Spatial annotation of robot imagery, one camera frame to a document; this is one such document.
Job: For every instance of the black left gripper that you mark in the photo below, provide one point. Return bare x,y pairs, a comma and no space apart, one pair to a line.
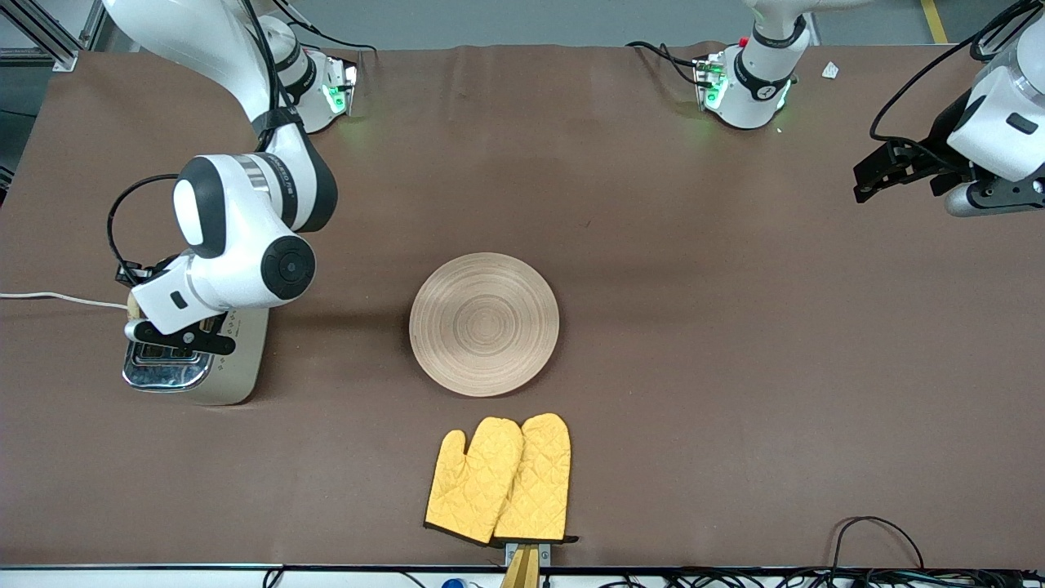
940,145

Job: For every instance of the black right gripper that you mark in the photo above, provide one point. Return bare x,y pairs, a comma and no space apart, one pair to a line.
220,322

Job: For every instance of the round wooden plate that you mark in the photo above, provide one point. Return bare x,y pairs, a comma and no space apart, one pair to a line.
484,325

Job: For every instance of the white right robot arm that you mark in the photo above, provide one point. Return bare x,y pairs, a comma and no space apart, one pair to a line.
237,212

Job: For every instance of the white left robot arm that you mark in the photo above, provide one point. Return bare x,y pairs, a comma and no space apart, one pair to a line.
755,98

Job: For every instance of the beige chrome two-slot toaster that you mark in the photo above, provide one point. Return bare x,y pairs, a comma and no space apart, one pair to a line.
241,367

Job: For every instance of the small white paper scrap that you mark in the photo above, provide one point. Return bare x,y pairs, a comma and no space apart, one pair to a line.
830,70

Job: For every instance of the yellow quilted oven mitt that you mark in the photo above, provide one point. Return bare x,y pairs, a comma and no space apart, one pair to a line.
539,482
469,486

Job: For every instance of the small blue object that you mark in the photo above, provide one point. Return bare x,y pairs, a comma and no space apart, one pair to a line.
454,583

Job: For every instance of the aluminium frame profile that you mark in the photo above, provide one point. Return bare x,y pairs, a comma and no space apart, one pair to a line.
49,41

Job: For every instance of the grey metal bracket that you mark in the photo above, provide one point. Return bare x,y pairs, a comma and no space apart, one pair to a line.
545,554

